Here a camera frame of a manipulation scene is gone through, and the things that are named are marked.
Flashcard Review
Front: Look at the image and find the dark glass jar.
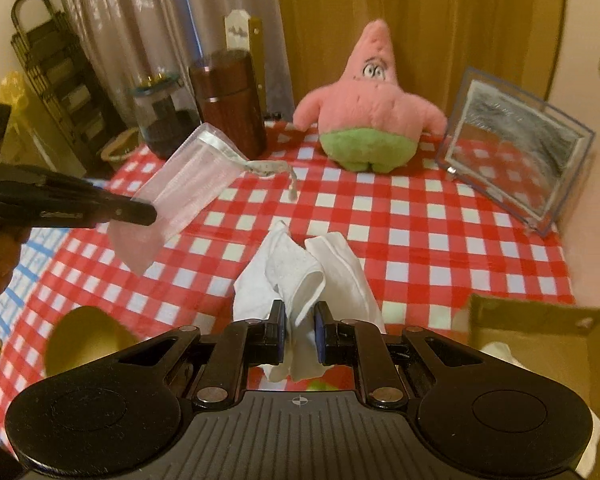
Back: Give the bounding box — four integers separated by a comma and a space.
130, 74, 202, 161

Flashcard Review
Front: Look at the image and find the wooden door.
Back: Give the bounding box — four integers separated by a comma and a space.
272, 0, 568, 111

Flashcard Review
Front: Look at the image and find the brown wooden canister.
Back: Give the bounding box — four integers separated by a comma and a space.
189, 50, 268, 161

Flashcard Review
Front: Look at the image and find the brown cardboard box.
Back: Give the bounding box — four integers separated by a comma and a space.
467, 294, 600, 441

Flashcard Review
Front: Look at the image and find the black folding rack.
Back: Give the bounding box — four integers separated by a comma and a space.
10, 0, 126, 176

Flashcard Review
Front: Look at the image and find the gold lid snack jar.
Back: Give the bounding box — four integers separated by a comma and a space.
45, 305, 137, 377

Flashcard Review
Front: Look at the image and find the white wooden board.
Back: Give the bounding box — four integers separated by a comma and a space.
224, 10, 265, 111

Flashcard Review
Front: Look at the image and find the red checkered tablecloth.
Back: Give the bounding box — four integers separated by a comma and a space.
0, 120, 578, 441

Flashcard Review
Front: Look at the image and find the yellow plastic bag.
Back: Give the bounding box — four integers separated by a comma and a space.
0, 70, 37, 161

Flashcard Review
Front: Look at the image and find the tan wastebasket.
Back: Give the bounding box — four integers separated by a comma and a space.
100, 127, 142, 172

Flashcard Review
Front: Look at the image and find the patterned curtain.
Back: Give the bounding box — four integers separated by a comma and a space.
50, 0, 291, 126

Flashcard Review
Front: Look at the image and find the white cloth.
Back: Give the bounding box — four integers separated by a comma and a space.
232, 219, 387, 382

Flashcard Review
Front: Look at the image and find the pink starfish plush toy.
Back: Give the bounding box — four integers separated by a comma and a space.
292, 20, 448, 176

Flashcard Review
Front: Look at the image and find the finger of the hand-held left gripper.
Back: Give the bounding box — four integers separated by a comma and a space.
0, 182, 158, 227
0, 164, 146, 206

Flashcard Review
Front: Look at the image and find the clear picture frame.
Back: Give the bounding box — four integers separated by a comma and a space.
435, 65, 597, 239

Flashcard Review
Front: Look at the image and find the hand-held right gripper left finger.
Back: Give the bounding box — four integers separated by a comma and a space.
117, 300, 287, 412

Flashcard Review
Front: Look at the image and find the blue checkered cloth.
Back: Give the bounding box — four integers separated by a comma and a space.
0, 227, 81, 411

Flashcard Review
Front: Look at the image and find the white face mask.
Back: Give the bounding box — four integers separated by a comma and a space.
107, 122, 299, 277

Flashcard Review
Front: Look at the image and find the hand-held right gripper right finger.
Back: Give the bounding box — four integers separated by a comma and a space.
314, 301, 483, 412

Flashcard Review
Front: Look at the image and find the person's left hand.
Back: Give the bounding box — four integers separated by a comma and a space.
0, 225, 32, 295

